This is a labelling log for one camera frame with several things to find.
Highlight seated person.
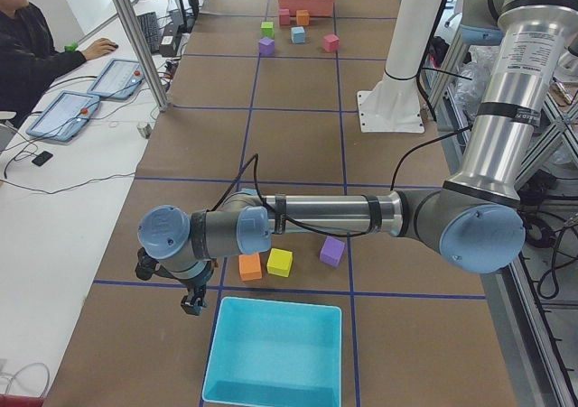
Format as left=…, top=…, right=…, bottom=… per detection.
left=0, top=0, right=119, bottom=128

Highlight yellow block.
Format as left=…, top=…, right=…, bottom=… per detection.
left=266, top=248, right=294, bottom=277

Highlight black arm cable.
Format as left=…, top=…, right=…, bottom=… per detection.
left=211, top=125, right=475, bottom=239

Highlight black keyboard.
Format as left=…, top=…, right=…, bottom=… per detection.
left=136, top=12, right=161, bottom=53

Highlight person's hand on mouse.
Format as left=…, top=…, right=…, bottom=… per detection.
left=81, top=38, right=118, bottom=60

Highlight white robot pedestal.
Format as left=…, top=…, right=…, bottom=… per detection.
left=357, top=0, right=446, bottom=134

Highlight black smartphone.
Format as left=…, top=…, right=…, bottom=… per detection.
left=32, top=151, right=53, bottom=167

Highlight upper teach pendant tablet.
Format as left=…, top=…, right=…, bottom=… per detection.
left=87, top=59, right=144, bottom=100

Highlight orange block near red bin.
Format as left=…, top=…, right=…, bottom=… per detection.
left=295, top=9, right=310, bottom=26

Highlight teach pendant tablet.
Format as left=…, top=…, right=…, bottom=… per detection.
left=87, top=59, right=144, bottom=100
left=26, top=91, right=100, bottom=143

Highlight pink block far right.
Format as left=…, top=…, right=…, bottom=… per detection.
left=322, top=33, right=340, bottom=53

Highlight lower teach pendant tablet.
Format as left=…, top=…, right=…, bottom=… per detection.
left=26, top=91, right=100, bottom=143

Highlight green block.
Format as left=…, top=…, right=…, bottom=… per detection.
left=260, top=21, right=275, bottom=39

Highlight orange block near cyan bin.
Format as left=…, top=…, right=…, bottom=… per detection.
left=238, top=253, right=263, bottom=282

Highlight light blue block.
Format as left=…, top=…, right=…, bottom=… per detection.
left=291, top=26, right=306, bottom=44

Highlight purple block near red bin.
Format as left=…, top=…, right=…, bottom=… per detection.
left=258, top=37, right=275, bottom=56

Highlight pink block beside red bin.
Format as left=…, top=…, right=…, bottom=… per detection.
left=278, top=8, right=291, bottom=26

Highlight cyan plastic bin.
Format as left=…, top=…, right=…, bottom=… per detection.
left=202, top=297, right=342, bottom=406

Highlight small metal cylinder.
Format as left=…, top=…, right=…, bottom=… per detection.
left=136, top=122, right=153, bottom=139

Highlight aluminium frame post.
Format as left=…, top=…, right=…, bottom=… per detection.
left=112, top=0, right=169, bottom=112

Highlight purple block near cyan bin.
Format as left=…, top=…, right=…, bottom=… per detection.
left=320, top=236, right=345, bottom=268

